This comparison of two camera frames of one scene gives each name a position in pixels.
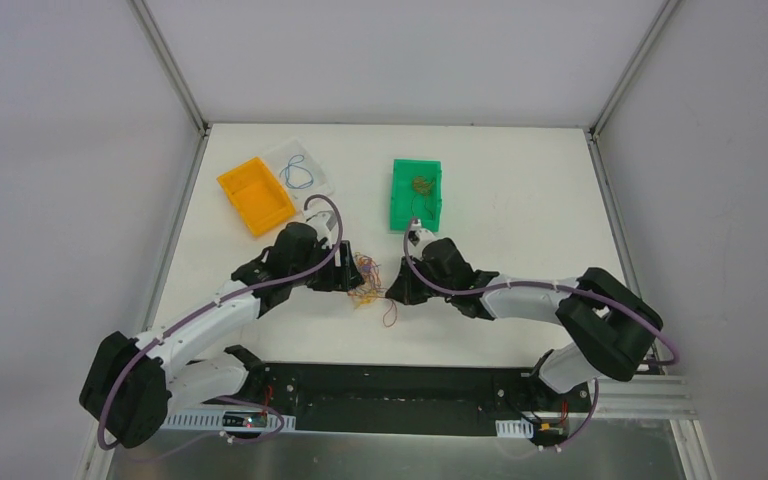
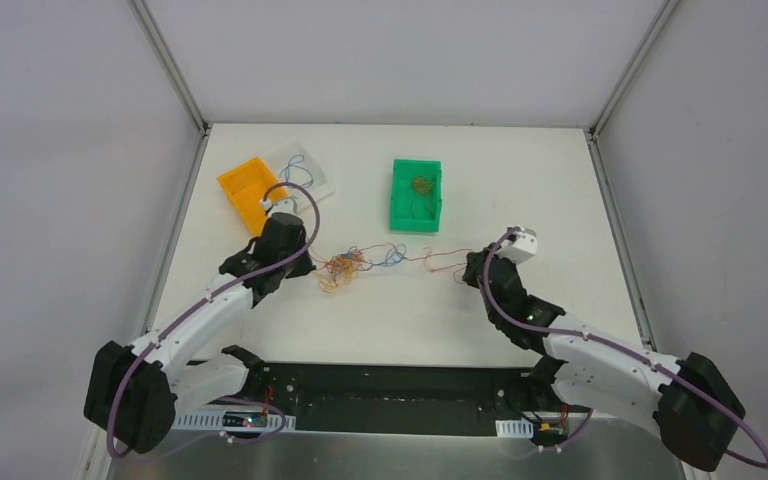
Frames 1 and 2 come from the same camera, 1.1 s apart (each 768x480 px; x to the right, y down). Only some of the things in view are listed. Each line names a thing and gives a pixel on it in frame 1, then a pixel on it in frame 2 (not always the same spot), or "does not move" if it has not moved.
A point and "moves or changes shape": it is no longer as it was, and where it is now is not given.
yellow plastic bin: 257,195 does not move
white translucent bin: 301,173 does not move
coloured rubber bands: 370,283 moves or changes shape
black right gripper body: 411,283 -> 476,266
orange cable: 423,186 does not move
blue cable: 288,165 does not move
